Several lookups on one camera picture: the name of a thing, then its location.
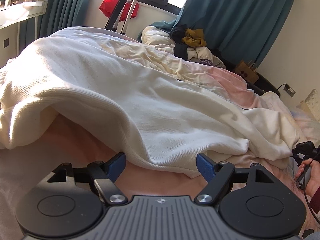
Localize white vanity desk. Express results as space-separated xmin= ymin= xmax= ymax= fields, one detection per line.
xmin=1 ymin=0 xmax=48 ymax=67

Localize black garment on pile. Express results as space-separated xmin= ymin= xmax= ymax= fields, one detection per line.
xmin=170 ymin=24 xmax=188 ymax=61

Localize person right hand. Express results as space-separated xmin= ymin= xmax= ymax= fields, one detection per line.
xmin=295 ymin=158 xmax=320 ymax=197

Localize dark red sleeve forearm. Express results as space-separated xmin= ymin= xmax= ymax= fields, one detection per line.
xmin=310 ymin=187 xmax=320 ymax=214

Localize black armchair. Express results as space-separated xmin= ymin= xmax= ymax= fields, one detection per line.
xmin=210 ymin=49 xmax=280 ymax=97

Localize brown paper bag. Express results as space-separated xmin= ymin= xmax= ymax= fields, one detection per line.
xmin=234 ymin=60 xmax=259 ymax=83

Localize white purple print garment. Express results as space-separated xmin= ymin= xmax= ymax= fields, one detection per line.
xmin=187 ymin=47 xmax=226 ymax=69

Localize left teal curtain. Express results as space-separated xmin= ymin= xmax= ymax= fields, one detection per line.
xmin=18 ymin=0 xmax=89 ymax=52

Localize right teal curtain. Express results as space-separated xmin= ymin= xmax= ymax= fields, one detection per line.
xmin=153 ymin=0 xmax=294 ymax=66

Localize wall power socket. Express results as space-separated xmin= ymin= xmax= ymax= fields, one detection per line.
xmin=284 ymin=83 xmax=296 ymax=98

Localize white puffy comforter bundle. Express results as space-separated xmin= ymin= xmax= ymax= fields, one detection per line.
xmin=141 ymin=25 xmax=175 ymax=54

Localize silver black tripod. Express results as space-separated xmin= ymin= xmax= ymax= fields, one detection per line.
xmin=104 ymin=0 xmax=153 ymax=36

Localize cream white sweatpants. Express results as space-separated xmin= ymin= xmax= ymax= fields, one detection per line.
xmin=1 ymin=27 xmax=300 ymax=178

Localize pink pastel duvet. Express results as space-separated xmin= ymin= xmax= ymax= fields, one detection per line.
xmin=1 ymin=27 xmax=305 ymax=239

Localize teal curtain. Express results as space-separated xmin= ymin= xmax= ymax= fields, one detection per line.
xmin=153 ymin=0 xmax=294 ymax=66
xmin=18 ymin=0 xmax=89 ymax=52

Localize red cloth on tripod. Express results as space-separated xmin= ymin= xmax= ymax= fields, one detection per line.
xmin=99 ymin=0 xmax=139 ymax=22

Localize mustard yellow garment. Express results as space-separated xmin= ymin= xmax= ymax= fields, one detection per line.
xmin=182 ymin=28 xmax=207 ymax=48

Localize quilted cream headboard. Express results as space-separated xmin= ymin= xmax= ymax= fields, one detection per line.
xmin=297 ymin=89 xmax=320 ymax=122

